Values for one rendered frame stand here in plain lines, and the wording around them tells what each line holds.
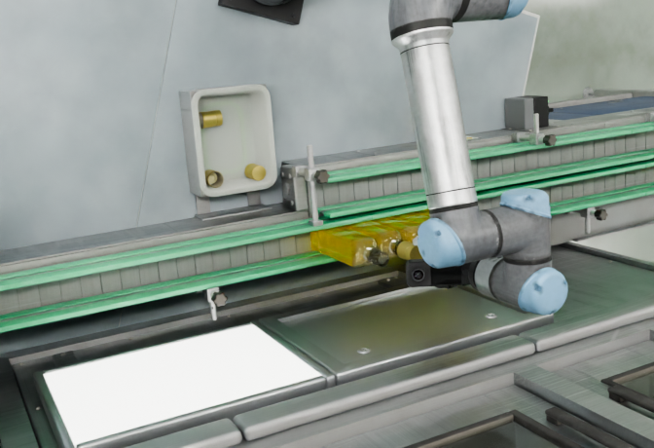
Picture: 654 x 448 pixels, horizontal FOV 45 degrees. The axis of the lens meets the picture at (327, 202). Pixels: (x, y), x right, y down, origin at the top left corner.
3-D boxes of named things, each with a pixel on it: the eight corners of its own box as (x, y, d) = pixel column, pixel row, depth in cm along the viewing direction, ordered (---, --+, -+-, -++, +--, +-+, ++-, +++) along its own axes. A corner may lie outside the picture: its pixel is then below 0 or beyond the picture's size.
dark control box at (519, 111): (503, 128, 211) (525, 130, 204) (502, 97, 209) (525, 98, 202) (527, 125, 215) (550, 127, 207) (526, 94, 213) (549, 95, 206)
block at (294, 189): (280, 207, 177) (294, 212, 171) (276, 166, 175) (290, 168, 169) (295, 205, 179) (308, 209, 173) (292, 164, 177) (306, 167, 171)
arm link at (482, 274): (489, 305, 132) (487, 257, 130) (472, 298, 136) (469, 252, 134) (524, 296, 135) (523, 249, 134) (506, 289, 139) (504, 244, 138)
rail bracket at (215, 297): (192, 311, 165) (213, 329, 153) (189, 280, 163) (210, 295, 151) (210, 307, 166) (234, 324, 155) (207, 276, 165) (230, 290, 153)
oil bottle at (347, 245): (310, 249, 175) (358, 271, 156) (308, 225, 174) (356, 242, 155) (333, 245, 177) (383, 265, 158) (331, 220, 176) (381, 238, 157)
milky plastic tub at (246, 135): (190, 193, 173) (202, 199, 166) (178, 90, 169) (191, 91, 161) (263, 182, 181) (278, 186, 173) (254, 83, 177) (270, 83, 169)
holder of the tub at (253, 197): (192, 216, 175) (203, 222, 168) (178, 91, 170) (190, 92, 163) (264, 205, 182) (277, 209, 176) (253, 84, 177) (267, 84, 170)
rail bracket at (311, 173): (295, 220, 171) (321, 230, 161) (288, 143, 168) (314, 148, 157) (308, 218, 173) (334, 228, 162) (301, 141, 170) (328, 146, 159)
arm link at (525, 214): (502, 202, 119) (504, 273, 121) (562, 190, 123) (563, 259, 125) (471, 195, 126) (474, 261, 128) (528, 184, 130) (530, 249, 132)
